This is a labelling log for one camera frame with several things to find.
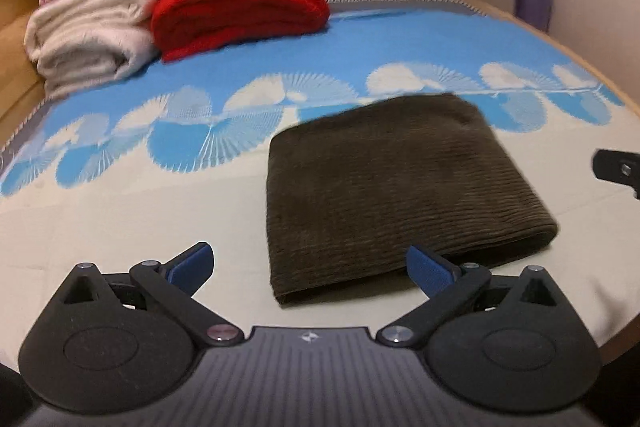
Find cream folded blanket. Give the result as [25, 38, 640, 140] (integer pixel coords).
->
[24, 0, 157, 100]

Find dark brown corduroy pants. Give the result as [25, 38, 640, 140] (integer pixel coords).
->
[266, 93, 559, 305]

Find purple paper bag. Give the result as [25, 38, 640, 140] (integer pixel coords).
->
[513, 0, 553, 32]

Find red folded blanket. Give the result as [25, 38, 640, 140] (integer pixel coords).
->
[151, 0, 330, 63]

